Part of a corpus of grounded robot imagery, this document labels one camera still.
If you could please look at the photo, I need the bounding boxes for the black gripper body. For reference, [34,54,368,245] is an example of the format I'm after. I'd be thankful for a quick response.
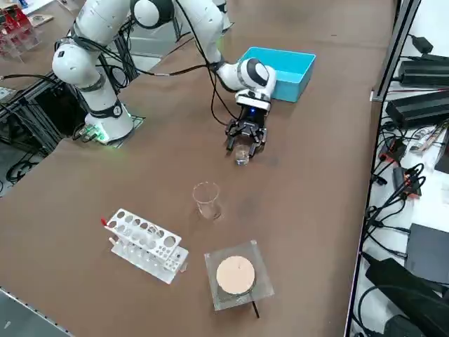
[237,104,271,130]

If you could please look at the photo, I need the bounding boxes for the small glass beaker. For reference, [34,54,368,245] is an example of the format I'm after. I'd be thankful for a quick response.
[234,143,251,166]

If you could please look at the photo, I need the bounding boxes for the large glass beaker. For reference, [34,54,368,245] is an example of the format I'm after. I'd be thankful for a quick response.
[192,180,223,221]

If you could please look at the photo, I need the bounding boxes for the blue plastic bin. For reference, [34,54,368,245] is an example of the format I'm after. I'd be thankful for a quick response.
[238,46,318,104]

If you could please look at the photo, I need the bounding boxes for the red and black device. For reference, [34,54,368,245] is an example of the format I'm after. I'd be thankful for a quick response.
[391,166,424,198]
[380,138,408,163]

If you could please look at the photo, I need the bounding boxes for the white test tube rack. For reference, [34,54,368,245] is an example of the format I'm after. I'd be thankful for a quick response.
[105,208,190,285]

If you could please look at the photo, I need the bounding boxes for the black power supply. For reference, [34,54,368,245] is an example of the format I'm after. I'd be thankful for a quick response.
[384,88,449,130]
[397,53,449,88]

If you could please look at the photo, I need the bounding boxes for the small black power adapter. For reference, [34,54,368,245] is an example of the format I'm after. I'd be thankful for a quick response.
[409,34,435,54]

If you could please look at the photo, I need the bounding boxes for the flat black box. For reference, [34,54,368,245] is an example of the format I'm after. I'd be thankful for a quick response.
[404,222,449,286]

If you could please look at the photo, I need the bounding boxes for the clear acrylic box red parts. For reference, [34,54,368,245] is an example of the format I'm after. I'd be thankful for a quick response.
[0,6,43,63]

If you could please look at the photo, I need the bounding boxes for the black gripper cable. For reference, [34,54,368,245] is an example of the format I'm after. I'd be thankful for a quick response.
[208,64,243,128]

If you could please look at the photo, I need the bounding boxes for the black aluminium post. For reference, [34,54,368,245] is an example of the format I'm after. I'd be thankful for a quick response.
[370,0,422,103]

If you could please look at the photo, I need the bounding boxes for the black aluminium frame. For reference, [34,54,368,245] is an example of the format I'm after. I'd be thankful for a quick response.
[0,73,91,157]

